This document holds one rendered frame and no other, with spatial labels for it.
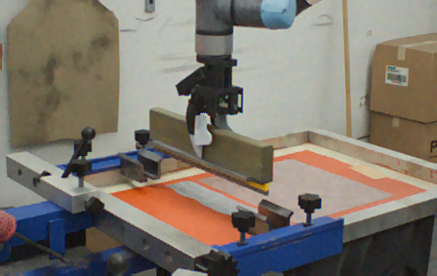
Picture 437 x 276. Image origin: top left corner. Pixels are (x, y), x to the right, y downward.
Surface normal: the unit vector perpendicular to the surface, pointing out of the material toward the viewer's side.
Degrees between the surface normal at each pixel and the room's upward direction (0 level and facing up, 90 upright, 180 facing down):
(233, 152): 90
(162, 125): 90
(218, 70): 90
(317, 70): 90
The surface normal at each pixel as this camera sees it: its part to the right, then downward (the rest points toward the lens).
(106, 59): 0.27, 0.25
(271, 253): 0.62, 0.22
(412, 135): -0.79, 0.12
